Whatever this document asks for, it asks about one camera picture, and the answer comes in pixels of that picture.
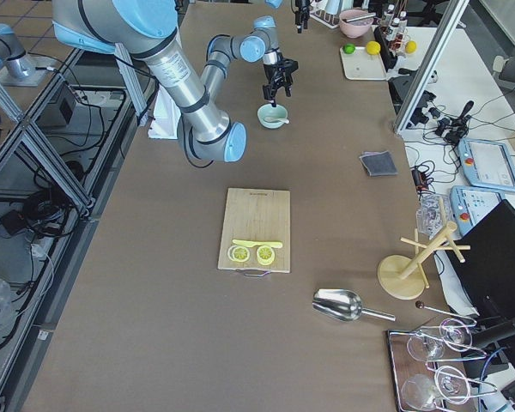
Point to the pink bowl with ice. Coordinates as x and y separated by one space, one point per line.
355 29

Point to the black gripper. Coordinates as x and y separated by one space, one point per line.
271 72

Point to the metal tongs on bowl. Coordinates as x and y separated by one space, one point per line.
356 18

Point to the light green ceramic bowl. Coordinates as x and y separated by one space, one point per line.
268 110

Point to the bamboo cutting board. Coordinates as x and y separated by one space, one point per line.
256 214

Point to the cream plastic tray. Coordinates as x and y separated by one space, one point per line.
361 66

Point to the lemon slice near handle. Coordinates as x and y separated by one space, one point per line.
265 255

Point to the aluminium frame post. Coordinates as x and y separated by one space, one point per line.
444 31

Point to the clear plastic box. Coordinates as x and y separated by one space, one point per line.
429 215

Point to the grey folded cloth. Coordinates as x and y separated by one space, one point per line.
378 163

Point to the black monitor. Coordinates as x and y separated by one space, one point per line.
488 273

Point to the metal scoop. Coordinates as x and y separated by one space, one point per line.
344 305

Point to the yellow plastic knife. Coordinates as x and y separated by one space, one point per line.
253 243

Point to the wine glass rack tray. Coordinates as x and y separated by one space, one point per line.
427 367

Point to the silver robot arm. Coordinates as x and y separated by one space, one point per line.
148 30
279 3

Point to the wooden mug tree stand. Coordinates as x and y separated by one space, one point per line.
404 277

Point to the white pedestal column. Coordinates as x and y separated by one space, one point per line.
166 116

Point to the lemon slice stacked pair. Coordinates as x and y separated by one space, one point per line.
238 253

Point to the teach pendant near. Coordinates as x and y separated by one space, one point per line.
469 205

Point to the teach pendant far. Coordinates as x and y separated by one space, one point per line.
487 164

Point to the yellow lemon behind bar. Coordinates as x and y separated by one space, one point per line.
410 47

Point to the copper wire bottle rack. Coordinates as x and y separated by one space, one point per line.
393 28

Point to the teach pendant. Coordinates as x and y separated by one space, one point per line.
487 164
469 205

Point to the green lime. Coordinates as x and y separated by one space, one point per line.
349 48

